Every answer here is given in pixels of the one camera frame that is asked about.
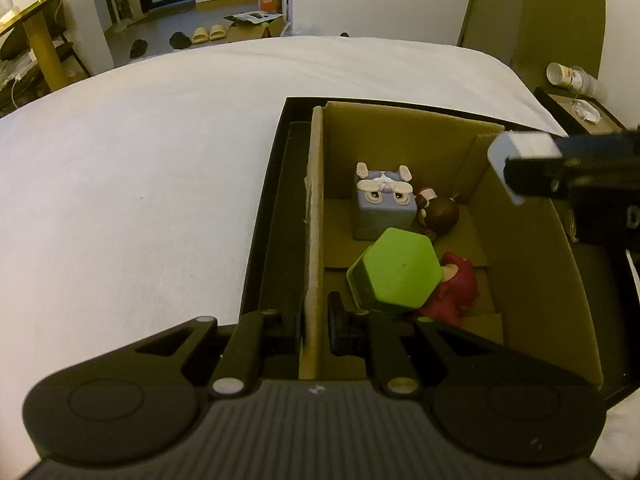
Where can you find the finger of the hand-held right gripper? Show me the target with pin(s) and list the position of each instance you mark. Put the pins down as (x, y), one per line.
(530, 175)

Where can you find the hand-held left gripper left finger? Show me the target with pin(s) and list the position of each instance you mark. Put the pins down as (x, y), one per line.
(240, 350)

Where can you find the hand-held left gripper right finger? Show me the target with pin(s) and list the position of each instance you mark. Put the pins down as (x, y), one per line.
(385, 355)

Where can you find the green hexagonal box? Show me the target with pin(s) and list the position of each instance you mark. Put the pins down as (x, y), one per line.
(395, 275)

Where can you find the brown cardboard box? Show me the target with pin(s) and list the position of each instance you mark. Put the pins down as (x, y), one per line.
(525, 270)

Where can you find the brown head doll figure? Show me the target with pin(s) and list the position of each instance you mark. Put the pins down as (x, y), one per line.
(442, 215)

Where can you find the red doll figure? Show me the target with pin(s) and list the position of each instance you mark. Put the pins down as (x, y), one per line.
(457, 290)

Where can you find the black shallow tray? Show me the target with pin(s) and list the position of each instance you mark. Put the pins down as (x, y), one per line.
(275, 230)

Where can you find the blue cube dog toy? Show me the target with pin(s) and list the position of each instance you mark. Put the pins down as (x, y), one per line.
(380, 210)

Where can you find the dark nightstand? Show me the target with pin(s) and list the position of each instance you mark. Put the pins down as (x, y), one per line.
(560, 105)

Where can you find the white face mask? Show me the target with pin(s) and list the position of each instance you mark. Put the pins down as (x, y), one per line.
(586, 111)

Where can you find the tipped paper cup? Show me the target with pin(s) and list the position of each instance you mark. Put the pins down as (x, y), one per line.
(584, 82)

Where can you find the olive headboard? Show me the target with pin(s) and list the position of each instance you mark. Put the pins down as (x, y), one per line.
(540, 20)

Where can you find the flat cardboard box on floor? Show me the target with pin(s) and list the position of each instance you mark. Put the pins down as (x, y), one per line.
(252, 27)

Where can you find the yellow slipper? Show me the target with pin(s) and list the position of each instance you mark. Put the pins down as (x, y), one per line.
(200, 35)
(218, 32)

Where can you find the yellow table leg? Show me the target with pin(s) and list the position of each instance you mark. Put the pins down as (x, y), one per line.
(47, 50)

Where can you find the gold edged table top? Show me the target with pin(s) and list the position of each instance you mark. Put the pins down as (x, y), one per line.
(30, 10)

